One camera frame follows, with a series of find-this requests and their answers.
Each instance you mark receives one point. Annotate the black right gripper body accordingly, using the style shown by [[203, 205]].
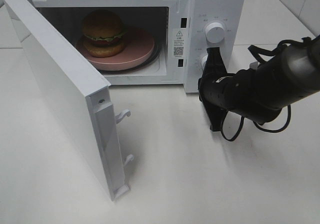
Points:
[[219, 90]]

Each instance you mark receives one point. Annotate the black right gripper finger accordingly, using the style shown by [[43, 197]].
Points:
[[214, 65], [215, 115]]

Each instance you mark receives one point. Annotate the white timer knob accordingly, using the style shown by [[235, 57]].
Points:
[[203, 61]]

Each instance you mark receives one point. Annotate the pink round plate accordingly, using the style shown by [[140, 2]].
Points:
[[127, 52]]

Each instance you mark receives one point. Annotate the toy burger with lettuce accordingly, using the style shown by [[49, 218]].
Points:
[[103, 33]]

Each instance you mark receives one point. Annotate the white microwave door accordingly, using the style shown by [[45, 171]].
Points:
[[77, 94]]

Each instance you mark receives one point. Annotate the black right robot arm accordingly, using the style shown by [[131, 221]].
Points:
[[292, 74]]

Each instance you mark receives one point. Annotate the upper white power knob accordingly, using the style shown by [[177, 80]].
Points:
[[214, 32]]

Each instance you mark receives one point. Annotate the white warning sticker QR code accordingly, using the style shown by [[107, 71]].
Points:
[[178, 42]]

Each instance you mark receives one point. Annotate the glass microwave turntable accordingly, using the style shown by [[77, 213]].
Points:
[[154, 56]]

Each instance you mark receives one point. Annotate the white microwave oven body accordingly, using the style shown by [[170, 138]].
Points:
[[159, 17]]

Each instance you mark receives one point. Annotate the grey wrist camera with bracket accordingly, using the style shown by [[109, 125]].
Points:
[[254, 65]]

